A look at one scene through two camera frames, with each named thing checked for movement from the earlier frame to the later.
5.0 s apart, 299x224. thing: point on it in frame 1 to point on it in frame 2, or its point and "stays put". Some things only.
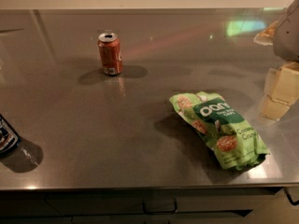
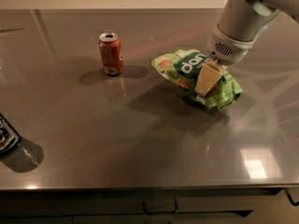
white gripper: x=288 y=35 to x=226 y=49
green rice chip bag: x=231 y=136 to x=181 y=68
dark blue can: x=9 y=138 stays put
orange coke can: x=110 y=51 stays put
